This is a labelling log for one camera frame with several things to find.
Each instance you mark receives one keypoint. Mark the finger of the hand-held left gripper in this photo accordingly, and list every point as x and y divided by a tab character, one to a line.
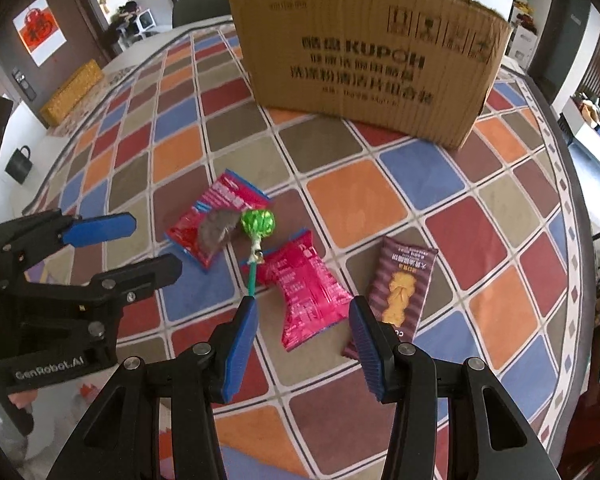
100	229
140	275

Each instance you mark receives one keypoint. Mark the pink packet with grey picture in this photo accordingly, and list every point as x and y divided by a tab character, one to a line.
215	210

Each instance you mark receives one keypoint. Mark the door lock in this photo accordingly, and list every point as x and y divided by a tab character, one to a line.
24	85

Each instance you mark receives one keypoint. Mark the white small shelf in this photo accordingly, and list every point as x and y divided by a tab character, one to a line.
135	25

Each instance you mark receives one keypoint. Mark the brown Costa packet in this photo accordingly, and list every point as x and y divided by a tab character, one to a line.
405	280

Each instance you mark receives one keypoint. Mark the brown cardboard box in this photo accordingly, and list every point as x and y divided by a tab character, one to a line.
370	60

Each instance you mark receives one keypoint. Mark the black mug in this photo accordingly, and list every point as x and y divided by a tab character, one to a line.
19	166

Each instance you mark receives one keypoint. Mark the plain pink snack packet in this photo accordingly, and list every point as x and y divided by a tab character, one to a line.
305	285

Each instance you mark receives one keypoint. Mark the white low cabinet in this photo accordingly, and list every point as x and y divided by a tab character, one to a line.
587	127

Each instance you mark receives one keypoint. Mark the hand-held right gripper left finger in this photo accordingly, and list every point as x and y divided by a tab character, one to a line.
237	350

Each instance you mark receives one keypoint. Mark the brown entrance door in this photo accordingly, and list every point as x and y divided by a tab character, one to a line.
80	35

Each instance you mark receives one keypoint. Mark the green foil lollipop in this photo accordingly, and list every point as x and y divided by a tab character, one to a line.
257	223

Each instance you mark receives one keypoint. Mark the golden tissue box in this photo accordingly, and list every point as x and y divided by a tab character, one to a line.
72	92

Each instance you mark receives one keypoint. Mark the red and white door poster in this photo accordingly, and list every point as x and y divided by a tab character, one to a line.
39	30

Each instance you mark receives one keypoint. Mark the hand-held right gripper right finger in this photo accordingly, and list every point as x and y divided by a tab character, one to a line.
370	355

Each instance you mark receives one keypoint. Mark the checkered colourful tablecloth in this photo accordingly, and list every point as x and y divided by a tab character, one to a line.
360	195

